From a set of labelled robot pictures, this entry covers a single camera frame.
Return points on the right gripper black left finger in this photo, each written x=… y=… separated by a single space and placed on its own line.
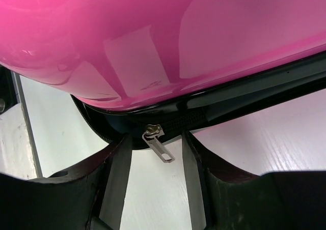
x=87 y=195

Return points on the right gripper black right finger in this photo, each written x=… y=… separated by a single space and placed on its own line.
x=223 y=196

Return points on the silver zipper pull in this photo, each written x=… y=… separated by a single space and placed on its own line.
x=150 y=137

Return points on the pink hard-shell suitcase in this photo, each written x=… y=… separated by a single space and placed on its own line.
x=179 y=64

